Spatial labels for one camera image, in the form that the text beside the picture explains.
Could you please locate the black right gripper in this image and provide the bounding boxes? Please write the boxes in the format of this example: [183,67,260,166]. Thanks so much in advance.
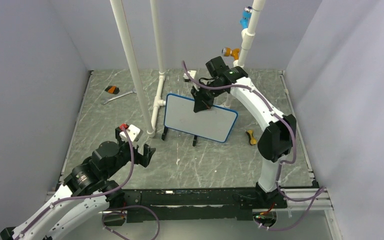
[191,80,226,113]

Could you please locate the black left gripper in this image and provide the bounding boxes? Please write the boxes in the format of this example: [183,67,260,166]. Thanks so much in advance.
[104,128,155,179]

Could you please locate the blue framed whiteboard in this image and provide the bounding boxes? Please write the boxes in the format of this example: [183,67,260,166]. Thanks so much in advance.
[163,93,239,143]

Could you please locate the yellow black eraser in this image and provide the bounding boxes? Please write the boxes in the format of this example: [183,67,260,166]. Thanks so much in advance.
[245,130,258,146]

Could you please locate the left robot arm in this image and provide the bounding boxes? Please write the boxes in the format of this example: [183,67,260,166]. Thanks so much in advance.
[0,124,156,240]

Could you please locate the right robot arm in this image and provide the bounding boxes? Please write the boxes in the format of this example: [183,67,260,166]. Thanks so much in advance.
[184,56,297,208]

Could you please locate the orange nozzle fitting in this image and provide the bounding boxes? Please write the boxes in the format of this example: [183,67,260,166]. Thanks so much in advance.
[221,47,240,61]

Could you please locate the silver wrench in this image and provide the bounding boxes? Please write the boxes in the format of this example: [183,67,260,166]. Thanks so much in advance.
[101,89,137,105]

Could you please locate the orange black small tool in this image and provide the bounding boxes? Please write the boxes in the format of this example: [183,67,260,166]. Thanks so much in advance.
[104,85,120,95]

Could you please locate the blue nozzle fitting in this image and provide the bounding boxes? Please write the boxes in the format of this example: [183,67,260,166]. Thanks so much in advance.
[239,6,253,29]

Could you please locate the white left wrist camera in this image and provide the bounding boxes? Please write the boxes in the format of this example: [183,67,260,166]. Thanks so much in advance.
[117,123,143,142]

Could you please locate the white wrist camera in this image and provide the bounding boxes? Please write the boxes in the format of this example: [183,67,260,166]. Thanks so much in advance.
[183,70,197,82]
[117,123,143,142]

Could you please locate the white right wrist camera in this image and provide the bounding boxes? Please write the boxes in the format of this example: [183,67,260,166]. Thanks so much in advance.
[183,70,197,82]

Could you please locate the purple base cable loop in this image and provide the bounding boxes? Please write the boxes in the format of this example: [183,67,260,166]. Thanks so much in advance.
[101,205,161,240]

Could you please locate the white pvc pipe frame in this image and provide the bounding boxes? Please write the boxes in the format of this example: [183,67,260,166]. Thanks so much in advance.
[110,0,266,137]

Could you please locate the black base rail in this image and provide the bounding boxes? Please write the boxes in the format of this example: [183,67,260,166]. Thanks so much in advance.
[108,186,287,223]

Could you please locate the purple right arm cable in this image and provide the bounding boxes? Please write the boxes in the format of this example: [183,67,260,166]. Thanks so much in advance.
[182,60,327,232]

